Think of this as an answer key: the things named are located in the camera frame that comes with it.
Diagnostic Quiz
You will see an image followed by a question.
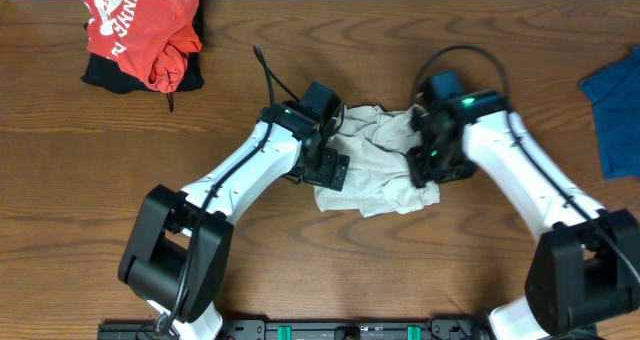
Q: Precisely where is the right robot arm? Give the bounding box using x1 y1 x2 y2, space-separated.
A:
407 89 639 339

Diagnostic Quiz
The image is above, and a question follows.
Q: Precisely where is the red printed t-shirt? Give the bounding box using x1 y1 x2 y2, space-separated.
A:
82 0 202 93

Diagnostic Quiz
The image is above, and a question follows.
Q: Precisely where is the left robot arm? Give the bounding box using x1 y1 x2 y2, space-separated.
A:
118 100 349 339

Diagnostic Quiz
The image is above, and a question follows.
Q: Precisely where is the left black cable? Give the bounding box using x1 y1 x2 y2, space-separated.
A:
152 44 311 339

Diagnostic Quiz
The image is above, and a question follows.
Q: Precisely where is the blue t-shirt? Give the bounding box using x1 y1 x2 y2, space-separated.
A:
579 45 639 179

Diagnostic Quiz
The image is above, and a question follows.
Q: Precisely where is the black folded garment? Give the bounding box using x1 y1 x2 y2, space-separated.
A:
81 0 204 110

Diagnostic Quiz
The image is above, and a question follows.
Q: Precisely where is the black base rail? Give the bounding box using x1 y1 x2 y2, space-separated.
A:
96 314 494 340

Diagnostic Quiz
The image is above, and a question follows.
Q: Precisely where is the beige t-shirt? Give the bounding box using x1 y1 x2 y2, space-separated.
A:
314 106 440 218

